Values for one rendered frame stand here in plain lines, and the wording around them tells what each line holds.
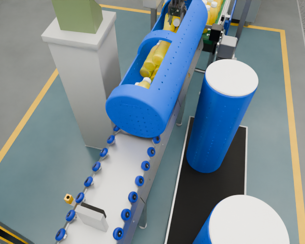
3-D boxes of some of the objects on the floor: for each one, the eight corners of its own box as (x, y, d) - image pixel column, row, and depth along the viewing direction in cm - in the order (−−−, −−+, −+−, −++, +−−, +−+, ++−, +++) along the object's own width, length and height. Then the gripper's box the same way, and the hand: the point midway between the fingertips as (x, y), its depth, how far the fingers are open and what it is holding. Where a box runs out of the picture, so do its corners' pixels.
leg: (175, 125, 248) (181, 76, 197) (176, 120, 251) (183, 71, 201) (180, 127, 247) (189, 78, 196) (182, 122, 250) (190, 73, 199)
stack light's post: (215, 99, 268) (248, -8, 180) (216, 96, 270) (249, -11, 182) (219, 99, 267) (254, -7, 179) (220, 97, 269) (254, -9, 181)
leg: (137, 227, 192) (133, 195, 142) (140, 219, 195) (137, 186, 145) (145, 230, 191) (144, 199, 141) (147, 222, 194) (147, 189, 144)
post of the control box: (150, 95, 270) (150, 2, 190) (151, 92, 272) (152, -1, 192) (153, 96, 269) (155, 3, 189) (155, 93, 272) (157, 0, 191)
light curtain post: (57, 271, 174) (-270, 114, 38) (62, 262, 178) (-223, 86, 41) (66, 275, 173) (-243, 125, 37) (70, 266, 177) (-197, 95, 40)
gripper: (163, -8, 131) (161, 30, 148) (188, -3, 128) (182, 34, 145) (169, -16, 136) (166, 22, 153) (191, -11, 133) (186, 26, 150)
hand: (175, 23), depth 150 cm, fingers open, 5 cm apart
